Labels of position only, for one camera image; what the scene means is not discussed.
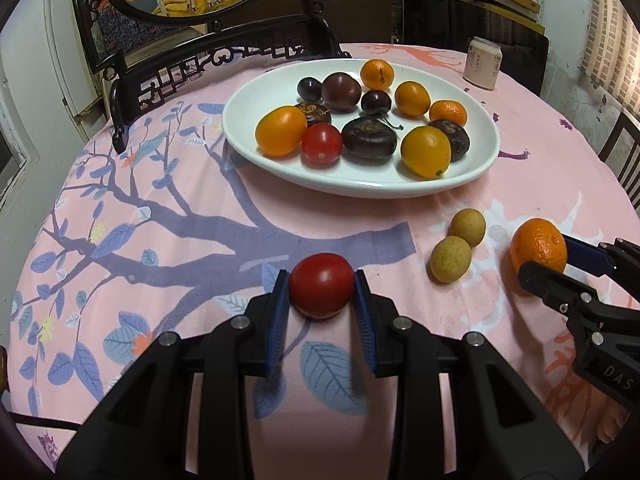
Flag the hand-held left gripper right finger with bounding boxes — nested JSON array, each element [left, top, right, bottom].
[[352, 270, 586, 480]]

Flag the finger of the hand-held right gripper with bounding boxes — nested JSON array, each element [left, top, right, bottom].
[[564, 237, 640, 286], [517, 260, 616, 333]]

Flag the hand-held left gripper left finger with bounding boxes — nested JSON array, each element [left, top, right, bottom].
[[57, 270, 293, 480]]

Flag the large orange tangerine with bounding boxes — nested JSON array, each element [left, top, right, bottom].
[[360, 59, 396, 90], [510, 218, 568, 276]]

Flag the red cherry tomato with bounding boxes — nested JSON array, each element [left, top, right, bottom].
[[289, 253, 356, 320], [301, 122, 344, 166]]

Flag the white oval plate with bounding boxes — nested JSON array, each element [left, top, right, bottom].
[[222, 58, 501, 200]]

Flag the dark water chestnut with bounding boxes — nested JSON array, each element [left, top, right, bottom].
[[292, 102, 332, 128], [341, 116, 398, 162], [427, 119, 471, 163]]

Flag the smooth yellow kumquat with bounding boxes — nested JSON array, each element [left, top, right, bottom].
[[394, 81, 431, 118], [400, 126, 452, 179], [255, 105, 308, 157]]

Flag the small orange tangerine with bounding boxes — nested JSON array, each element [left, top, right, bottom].
[[428, 100, 468, 128]]

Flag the dark cherry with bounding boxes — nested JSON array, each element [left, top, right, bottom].
[[360, 90, 404, 132]]

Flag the red plum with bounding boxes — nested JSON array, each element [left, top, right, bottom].
[[321, 72, 362, 113]]

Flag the small tan longan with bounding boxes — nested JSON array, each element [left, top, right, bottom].
[[450, 208, 487, 249], [430, 235, 472, 284]]

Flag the dark wooden chair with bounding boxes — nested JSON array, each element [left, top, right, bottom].
[[597, 110, 640, 211]]

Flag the pink printed tablecloth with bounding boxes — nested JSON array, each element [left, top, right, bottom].
[[0, 42, 640, 480]]

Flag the beige beverage can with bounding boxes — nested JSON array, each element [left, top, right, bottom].
[[462, 37, 502, 90]]

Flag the grilled window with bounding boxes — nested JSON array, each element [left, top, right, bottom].
[[582, 0, 638, 106]]

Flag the black chair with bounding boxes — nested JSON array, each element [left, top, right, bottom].
[[402, 0, 548, 96]]

